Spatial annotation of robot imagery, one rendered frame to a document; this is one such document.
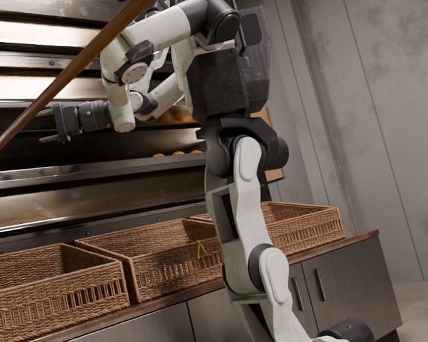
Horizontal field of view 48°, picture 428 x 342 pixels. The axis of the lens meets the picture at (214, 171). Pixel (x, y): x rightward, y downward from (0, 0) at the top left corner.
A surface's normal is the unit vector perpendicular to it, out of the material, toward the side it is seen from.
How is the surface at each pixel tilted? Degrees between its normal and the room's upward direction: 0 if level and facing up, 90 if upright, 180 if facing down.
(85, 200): 70
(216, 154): 90
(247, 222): 90
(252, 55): 90
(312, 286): 90
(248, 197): 115
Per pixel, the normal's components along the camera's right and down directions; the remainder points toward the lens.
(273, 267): 0.62, -0.24
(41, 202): 0.49, -0.56
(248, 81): 0.07, -0.15
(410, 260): -0.72, 0.08
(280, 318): 0.63, 0.19
